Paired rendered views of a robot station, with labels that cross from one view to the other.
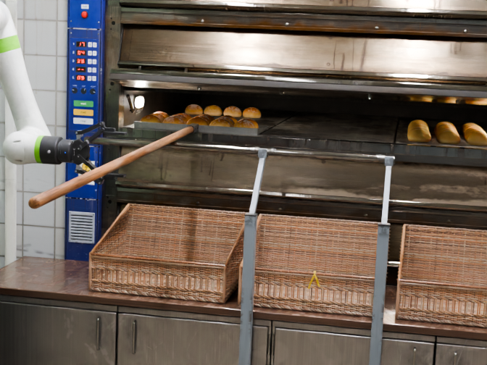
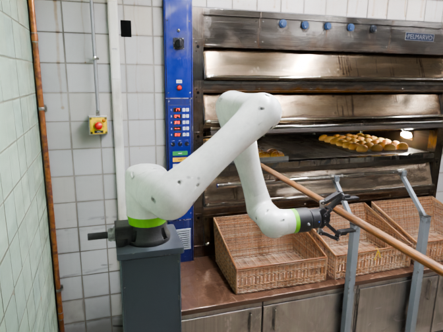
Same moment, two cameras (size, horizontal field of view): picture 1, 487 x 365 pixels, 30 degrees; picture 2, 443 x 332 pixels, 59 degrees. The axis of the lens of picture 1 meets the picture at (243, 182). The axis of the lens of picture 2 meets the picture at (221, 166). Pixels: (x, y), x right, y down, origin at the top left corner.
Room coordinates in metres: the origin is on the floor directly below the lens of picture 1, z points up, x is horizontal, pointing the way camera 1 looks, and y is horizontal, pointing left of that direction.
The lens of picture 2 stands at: (1.84, 1.53, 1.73)
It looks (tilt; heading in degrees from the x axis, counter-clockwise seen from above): 13 degrees down; 332
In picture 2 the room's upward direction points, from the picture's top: 1 degrees clockwise
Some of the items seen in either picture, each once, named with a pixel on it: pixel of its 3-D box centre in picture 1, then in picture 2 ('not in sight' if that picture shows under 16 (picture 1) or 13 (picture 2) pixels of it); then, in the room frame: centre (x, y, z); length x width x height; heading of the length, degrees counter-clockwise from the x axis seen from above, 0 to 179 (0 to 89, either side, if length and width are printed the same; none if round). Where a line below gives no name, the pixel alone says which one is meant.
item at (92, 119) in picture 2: not in sight; (98, 124); (4.02, 1.15, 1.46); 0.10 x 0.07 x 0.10; 80
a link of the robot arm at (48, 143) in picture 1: (53, 150); (300, 219); (2.93, 0.62, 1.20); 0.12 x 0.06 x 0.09; 171
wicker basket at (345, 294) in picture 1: (317, 261); (351, 236); (3.53, -0.31, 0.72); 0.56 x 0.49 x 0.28; 81
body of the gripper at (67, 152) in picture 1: (75, 151); (318, 217); (2.92, 0.55, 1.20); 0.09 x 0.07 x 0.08; 81
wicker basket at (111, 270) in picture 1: (172, 250); (266, 247); (3.64, 0.28, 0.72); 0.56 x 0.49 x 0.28; 79
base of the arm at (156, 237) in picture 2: not in sight; (130, 230); (3.03, 1.25, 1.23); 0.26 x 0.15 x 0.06; 79
